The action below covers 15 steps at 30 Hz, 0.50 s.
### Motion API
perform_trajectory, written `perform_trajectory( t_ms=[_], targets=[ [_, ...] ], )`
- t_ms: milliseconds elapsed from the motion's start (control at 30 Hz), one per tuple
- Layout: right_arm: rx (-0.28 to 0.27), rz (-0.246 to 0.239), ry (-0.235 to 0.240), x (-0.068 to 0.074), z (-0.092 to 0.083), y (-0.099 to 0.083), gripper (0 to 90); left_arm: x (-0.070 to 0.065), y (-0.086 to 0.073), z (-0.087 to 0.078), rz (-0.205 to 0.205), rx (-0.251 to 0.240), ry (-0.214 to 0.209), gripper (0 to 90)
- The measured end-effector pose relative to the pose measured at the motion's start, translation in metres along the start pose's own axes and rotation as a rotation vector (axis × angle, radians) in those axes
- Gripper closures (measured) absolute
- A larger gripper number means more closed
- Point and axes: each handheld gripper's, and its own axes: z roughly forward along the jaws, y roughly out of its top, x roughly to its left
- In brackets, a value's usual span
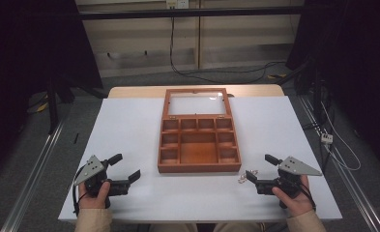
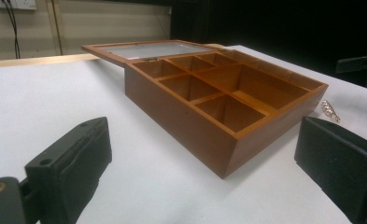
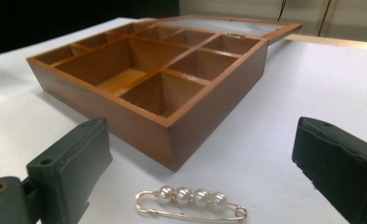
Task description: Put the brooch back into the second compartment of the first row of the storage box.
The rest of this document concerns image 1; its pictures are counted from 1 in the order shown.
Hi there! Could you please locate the white wall socket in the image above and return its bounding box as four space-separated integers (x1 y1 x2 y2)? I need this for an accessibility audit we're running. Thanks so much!
165 0 190 10

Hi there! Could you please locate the black horizontal bar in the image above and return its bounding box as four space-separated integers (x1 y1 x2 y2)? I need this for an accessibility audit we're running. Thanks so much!
77 5 306 21

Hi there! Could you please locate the right hand-held gripper black cable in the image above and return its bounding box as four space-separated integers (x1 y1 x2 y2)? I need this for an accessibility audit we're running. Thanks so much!
299 183 318 213

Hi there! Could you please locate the white power plug block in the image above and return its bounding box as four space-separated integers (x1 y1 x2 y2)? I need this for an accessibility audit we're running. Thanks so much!
320 132 335 145

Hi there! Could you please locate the left hand-held gripper black cable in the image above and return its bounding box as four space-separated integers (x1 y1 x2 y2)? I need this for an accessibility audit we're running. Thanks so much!
72 165 89 218

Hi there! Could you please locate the hand-held gripper black cable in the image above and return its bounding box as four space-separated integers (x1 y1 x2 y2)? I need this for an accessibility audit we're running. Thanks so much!
72 165 89 218
299 183 318 213

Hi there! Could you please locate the white cable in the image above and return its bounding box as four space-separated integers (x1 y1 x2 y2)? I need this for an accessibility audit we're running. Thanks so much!
320 101 363 172

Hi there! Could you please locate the black metal stand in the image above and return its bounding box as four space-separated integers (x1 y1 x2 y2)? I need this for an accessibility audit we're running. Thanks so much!
286 57 336 131
45 72 105 135

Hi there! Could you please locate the person's left hand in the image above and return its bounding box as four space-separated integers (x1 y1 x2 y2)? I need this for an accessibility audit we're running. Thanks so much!
77 180 112 210

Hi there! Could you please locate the brown wooden jewellery box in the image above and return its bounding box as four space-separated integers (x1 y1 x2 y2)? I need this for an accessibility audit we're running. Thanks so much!
157 87 243 175

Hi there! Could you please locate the person's right hand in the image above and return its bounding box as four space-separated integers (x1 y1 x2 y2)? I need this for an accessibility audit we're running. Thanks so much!
272 175 315 218

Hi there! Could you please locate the long black floor cable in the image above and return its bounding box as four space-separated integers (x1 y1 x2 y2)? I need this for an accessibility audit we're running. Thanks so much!
169 15 287 85

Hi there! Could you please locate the dark curtain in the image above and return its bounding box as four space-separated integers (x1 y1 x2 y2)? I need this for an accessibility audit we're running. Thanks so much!
0 0 103 185
286 0 380 175

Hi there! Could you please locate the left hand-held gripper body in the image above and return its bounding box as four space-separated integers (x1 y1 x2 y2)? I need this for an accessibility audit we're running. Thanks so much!
73 155 132 198

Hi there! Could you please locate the aluminium floor rail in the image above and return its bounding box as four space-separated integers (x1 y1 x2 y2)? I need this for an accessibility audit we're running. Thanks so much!
297 96 380 232
0 120 66 232

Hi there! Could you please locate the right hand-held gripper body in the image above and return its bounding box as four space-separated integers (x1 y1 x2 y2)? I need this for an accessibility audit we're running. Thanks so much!
255 156 323 199

